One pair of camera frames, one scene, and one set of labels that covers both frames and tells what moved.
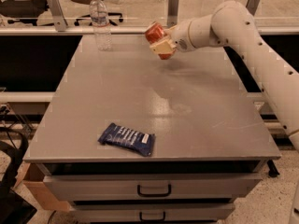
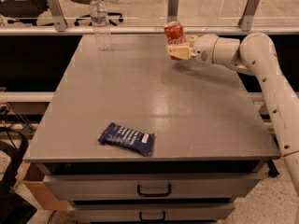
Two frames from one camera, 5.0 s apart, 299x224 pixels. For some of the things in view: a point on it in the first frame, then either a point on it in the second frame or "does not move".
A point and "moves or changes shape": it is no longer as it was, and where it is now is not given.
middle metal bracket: (173, 8) does not move
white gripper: (179, 37) to (204, 49)
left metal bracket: (56, 10) does not move
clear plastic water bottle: (101, 23) does not move
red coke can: (156, 32) moves or changes shape
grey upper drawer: (149, 187) does not move
